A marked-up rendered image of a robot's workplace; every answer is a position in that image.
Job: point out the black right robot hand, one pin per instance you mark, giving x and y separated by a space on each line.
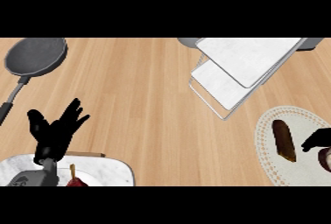
319 140

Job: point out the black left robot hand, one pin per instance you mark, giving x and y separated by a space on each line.
54 134

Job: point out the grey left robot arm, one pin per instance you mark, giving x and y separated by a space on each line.
38 176

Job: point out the dark red cupcake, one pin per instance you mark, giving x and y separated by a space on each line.
326 159

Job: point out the white oval placemat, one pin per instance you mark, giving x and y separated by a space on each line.
289 151

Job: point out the white tiered shelf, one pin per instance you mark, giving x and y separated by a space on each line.
242 73

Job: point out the wooden board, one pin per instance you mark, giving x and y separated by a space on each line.
87 154

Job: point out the white marble plate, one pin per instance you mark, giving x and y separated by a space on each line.
100 172

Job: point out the red pepper with stem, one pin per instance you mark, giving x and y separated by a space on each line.
76 181

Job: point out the dark grey frying pan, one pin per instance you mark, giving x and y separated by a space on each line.
32 62

